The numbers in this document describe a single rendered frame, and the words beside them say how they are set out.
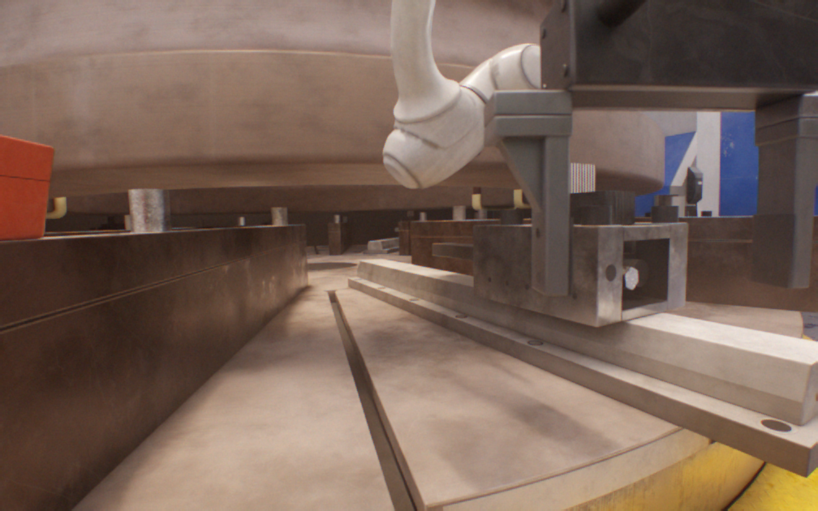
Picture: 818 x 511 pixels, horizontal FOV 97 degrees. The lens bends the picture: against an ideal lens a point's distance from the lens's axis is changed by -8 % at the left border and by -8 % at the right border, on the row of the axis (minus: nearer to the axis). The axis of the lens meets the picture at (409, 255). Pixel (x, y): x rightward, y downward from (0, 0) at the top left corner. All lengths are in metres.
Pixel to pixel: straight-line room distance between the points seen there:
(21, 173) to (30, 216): 0.05
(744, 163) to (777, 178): 5.08
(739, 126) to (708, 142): 1.64
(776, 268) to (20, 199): 0.74
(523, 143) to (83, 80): 1.14
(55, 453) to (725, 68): 0.78
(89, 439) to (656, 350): 1.01
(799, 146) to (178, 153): 1.06
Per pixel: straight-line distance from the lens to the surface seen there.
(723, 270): 2.09
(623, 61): 0.22
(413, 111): 0.57
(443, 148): 0.58
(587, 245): 0.91
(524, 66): 0.63
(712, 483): 1.17
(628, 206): 1.10
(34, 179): 0.69
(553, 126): 0.21
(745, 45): 0.26
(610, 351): 1.02
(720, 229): 2.08
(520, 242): 1.05
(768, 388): 0.88
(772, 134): 0.30
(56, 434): 0.72
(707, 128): 7.03
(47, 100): 1.31
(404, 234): 4.32
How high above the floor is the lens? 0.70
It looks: 5 degrees down
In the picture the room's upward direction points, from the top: 1 degrees counter-clockwise
